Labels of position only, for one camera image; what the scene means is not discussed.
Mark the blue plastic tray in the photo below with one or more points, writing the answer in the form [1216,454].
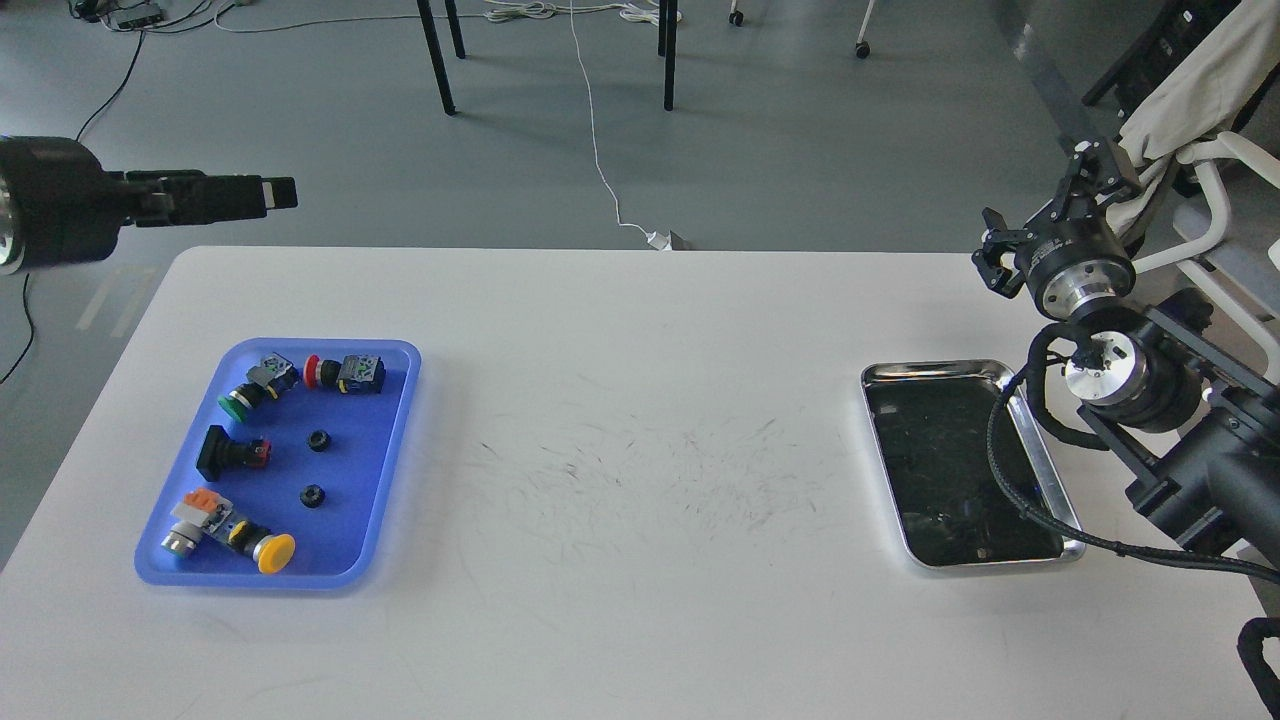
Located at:
[334,542]

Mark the black table leg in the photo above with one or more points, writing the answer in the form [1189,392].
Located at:
[666,48]
[433,43]

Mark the green push button switch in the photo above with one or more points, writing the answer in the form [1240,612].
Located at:
[268,379]

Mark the silver orange push button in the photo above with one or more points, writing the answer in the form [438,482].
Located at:
[200,514]

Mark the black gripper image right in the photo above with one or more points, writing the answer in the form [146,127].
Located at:
[1073,265]

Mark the red push button switch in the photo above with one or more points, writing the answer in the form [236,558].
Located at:
[355,374]

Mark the black table leg left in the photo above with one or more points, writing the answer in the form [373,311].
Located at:
[433,43]

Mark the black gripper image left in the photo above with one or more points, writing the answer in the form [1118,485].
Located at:
[61,208]

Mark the silver metal tray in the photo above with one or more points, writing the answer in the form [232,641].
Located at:
[934,437]

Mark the white power adapter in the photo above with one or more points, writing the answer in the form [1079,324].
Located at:
[667,241]

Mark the black table leg right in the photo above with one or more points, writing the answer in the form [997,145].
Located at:
[666,48]

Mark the black square push button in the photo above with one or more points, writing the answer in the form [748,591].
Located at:
[219,452]

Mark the yellow push button switch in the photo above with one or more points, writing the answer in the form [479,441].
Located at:
[270,552]

